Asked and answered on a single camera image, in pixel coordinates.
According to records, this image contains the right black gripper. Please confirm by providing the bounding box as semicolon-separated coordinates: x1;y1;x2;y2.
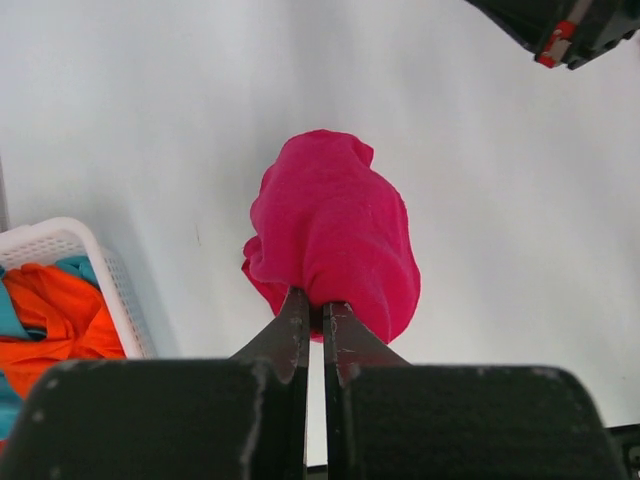
469;0;639;70

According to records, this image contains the white plastic laundry basket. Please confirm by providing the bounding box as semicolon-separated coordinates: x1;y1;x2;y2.
1;217;157;359

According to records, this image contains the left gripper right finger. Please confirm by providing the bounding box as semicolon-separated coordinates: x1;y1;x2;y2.
323;303;628;479

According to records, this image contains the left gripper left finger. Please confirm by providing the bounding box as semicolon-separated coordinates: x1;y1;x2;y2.
1;289;310;479

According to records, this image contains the magenta t shirt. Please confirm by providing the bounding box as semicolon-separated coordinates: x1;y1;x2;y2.
242;130;421;343

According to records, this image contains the orange t shirt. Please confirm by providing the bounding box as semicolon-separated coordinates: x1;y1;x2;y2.
1;263;125;398

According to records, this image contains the teal t shirt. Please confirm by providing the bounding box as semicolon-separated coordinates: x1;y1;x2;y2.
1;255;100;440

